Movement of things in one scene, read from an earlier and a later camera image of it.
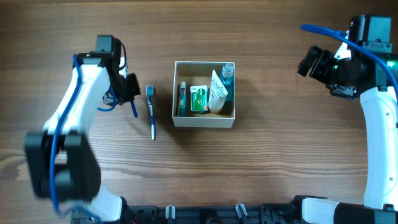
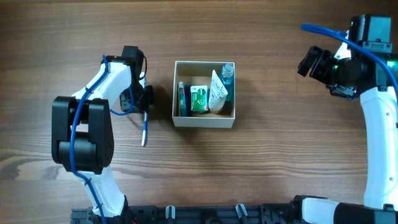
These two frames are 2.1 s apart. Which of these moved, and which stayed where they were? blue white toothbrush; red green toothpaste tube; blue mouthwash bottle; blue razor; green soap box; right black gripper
Moved: blue razor; blue white toothbrush
Stayed: blue mouthwash bottle; red green toothpaste tube; green soap box; right black gripper
